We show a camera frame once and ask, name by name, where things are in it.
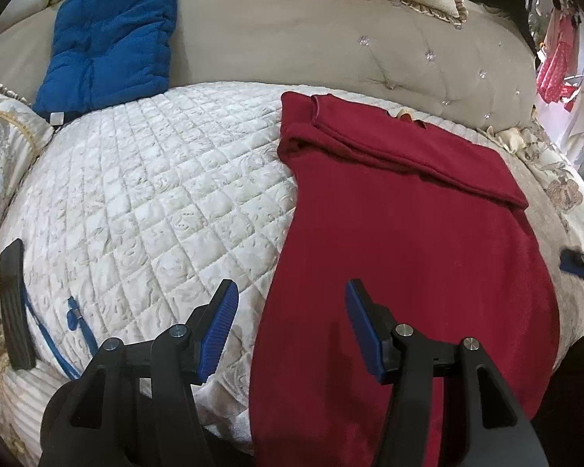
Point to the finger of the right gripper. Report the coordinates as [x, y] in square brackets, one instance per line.
[572, 262]

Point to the red polka dot dress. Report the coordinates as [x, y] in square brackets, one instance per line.
[561, 48]

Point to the white quilted bedspread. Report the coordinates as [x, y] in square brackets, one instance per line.
[138, 211]

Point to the red knit garment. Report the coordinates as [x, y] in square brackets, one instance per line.
[435, 227]

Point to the blue quilted cushion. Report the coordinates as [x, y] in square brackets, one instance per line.
[105, 53]

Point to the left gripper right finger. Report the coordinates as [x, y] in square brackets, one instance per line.
[483, 422]

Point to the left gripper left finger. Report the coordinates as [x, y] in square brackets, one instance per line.
[134, 404]

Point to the floral white duvet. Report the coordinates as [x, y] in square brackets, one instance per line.
[558, 178]

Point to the beige tufted headboard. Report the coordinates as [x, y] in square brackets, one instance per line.
[479, 71]

